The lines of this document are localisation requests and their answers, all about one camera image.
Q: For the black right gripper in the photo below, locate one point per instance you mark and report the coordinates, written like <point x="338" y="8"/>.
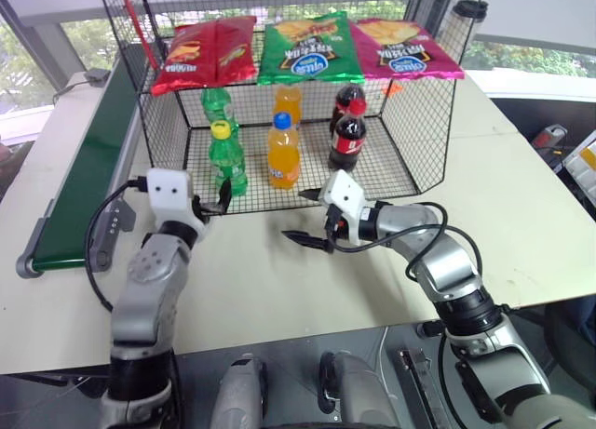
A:
<point x="333" y="224"/>

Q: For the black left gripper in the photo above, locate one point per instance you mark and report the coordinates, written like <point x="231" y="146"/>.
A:
<point x="207" y="209"/>

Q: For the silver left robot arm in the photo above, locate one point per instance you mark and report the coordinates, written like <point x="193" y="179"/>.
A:
<point x="144" y="298"/>

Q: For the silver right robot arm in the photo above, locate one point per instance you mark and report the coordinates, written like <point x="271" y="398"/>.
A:
<point x="461" y="289"/>

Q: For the green conveyor belt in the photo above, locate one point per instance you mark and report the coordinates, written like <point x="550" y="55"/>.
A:
<point x="88" y="168"/>

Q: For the green soda bottle yellow cap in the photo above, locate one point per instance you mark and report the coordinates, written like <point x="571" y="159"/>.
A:
<point x="228" y="164"/>

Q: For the orange soda bottle blue cap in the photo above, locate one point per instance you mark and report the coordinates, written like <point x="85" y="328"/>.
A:
<point x="283" y="159"/>

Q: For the cola bottle red cap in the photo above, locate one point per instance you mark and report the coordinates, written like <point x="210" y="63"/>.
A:
<point x="347" y="143"/>

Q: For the red chips bag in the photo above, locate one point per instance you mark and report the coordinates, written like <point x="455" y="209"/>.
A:
<point x="195" y="52"/>

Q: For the orange tag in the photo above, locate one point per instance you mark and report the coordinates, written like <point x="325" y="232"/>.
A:
<point x="393" y="89"/>

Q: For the green chips bag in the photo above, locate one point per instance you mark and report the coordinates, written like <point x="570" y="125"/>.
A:
<point x="309" y="52"/>

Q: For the grey power adapter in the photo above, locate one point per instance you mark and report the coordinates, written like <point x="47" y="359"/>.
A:
<point x="95" y="76"/>

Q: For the grey rounded robot leg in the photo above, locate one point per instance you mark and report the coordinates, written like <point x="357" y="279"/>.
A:
<point x="242" y="392"/>
<point x="358" y="392"/>

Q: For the red plastic strip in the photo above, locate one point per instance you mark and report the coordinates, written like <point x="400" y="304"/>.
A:
<point x="139" y="33"/>

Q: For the pink chips bag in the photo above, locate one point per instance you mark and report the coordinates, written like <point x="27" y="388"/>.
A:
<point x="405" y="52"/>

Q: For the black bar under table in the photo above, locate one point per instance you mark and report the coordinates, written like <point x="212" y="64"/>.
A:
<point x="421" y="387"/>

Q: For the white cup black lid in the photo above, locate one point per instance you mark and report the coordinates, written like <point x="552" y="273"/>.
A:
<point x="468" y="24"/>

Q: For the red grey tool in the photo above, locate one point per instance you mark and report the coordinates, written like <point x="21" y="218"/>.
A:
<point x="550" y="137"/>

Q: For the plastic parts box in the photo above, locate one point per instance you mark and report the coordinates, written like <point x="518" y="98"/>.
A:
<point x="582" y="164"/>

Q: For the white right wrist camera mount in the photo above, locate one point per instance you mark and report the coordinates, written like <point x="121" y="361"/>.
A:
<point x="347" y="196"/>

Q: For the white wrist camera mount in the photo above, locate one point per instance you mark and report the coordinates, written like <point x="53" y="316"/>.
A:
<point x="347" y="196"/>
<point x="170" y="196"/>

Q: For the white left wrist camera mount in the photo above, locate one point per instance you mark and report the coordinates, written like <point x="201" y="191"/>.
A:
<point x="170" y="196"/>

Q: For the grey conveyor control bracket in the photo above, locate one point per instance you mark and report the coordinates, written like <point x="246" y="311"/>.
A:
<point x="109" y="236"/>

